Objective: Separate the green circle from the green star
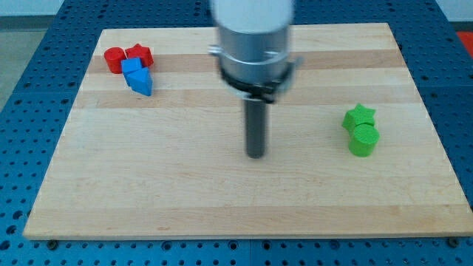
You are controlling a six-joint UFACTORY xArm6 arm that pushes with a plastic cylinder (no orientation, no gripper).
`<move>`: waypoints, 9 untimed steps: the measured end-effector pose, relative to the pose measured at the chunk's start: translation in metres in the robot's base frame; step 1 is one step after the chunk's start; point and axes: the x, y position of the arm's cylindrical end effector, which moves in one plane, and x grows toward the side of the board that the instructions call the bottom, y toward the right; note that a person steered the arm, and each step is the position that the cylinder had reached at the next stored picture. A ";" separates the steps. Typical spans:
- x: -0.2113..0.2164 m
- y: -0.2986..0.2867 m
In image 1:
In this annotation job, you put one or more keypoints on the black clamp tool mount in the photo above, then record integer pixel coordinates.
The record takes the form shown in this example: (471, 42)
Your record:
(266, 92)

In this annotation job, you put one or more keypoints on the green cylinder block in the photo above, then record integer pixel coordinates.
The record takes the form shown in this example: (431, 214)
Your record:
(363, 140)

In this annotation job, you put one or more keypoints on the blue triangle block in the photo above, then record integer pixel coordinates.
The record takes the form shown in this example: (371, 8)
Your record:
(140, 81)

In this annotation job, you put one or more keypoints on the light wooden board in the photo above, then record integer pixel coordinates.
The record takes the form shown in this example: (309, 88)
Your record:
(173, 165)

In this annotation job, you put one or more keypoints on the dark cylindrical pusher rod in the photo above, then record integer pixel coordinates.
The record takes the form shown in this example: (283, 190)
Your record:
(255, 128)

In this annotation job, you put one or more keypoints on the red cylinder block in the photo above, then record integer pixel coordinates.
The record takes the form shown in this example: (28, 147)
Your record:
(113, 57)

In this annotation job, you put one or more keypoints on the red object at edge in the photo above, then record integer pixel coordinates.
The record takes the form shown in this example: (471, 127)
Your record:
(466, 38)

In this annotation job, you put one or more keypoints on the blue perforated metal base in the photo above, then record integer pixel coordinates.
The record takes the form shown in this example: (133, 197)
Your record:
(33, 117)

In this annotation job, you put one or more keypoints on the green star block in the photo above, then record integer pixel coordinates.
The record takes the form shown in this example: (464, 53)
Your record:
(360, 115)

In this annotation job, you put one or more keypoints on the red star block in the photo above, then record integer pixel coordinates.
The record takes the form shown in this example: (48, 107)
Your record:
(141, 52)

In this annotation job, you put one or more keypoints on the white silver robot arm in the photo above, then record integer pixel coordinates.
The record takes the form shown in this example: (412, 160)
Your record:
(252, 54)

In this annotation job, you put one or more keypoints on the blue cube block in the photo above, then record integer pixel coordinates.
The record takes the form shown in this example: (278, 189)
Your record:
(129, 66)

